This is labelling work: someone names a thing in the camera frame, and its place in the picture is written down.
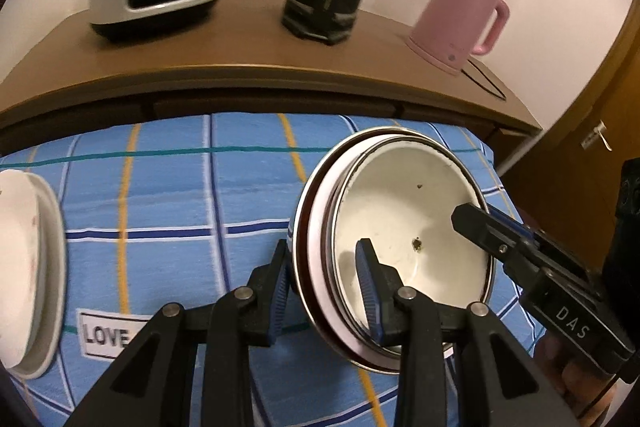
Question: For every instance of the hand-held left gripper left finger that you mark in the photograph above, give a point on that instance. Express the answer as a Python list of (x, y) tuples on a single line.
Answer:
[(280, 297)]

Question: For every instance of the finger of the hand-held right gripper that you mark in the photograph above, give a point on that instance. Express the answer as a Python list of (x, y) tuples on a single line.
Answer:
[(555, 257), (480, 229)]

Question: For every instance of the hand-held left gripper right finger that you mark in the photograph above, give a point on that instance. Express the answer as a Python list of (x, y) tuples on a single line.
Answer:
[(367, 287)]

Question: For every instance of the white enamel bowl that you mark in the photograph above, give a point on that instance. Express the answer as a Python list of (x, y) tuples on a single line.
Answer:
[(410, 217)]

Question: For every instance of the person's right hand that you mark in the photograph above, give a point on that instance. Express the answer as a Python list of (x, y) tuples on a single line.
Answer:
[(565, 377)]

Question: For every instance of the blue plaid tablecloth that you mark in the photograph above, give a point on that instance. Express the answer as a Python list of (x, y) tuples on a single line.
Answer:
[(200, 187)]

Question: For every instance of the wooden door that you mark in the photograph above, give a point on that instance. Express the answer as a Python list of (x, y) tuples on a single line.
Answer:
[(590, 82)]

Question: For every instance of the pink electric kettle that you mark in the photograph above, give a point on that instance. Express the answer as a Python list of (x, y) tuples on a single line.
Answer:
[(450, 22)]

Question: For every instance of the brown wooden cabinet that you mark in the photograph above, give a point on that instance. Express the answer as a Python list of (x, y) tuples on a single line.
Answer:
[(225, 37)]

